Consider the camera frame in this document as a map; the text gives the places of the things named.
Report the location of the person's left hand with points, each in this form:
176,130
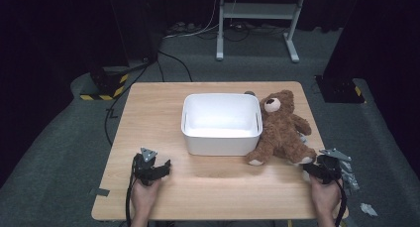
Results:
143,197

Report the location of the grey metal stand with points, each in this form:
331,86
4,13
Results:
257,11

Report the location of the black base with yellow stripes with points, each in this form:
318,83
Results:
105,88

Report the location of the large crumpled grey tape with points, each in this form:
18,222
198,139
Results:
350,180

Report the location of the black base with yellow mark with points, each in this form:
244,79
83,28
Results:
340,90

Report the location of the white plastic bin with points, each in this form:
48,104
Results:
221,121

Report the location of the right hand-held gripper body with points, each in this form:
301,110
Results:
330,169

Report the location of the power strip with plugs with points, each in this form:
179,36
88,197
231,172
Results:
181,27

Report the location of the brown teddy bear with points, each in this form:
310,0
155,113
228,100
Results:
280,131

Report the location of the small crumpled grey tape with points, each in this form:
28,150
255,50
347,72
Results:
368,209

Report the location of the person's right hand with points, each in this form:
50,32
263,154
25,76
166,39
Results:
325,197

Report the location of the flat grey tape patch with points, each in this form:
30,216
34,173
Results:
99,192

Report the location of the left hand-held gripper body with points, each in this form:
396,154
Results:
144,169

